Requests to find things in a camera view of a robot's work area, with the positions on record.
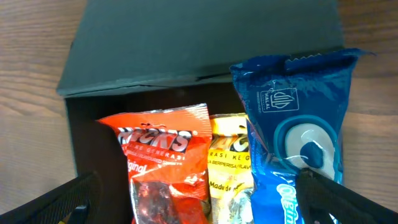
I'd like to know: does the yellow candy bag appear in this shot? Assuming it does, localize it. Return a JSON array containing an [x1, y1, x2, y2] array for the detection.
[[208, 113, 254, 224]]

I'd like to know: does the red candy bag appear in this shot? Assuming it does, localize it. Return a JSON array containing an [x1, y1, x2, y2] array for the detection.
[[99, 103, 212, 224]]

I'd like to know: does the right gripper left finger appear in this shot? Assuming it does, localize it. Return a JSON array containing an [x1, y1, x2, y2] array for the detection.
[[1, 172, 103, 224]]

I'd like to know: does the dark green open box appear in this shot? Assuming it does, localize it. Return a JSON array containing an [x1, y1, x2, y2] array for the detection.
[[57, 0, 344, 223]]

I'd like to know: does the blue Oreo cookie pack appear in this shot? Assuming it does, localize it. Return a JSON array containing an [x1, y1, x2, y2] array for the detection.
[[230, 49, 363, 224]]

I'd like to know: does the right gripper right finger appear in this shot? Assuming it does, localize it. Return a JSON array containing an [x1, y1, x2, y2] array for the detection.
[[295, 169, 397, 224]]

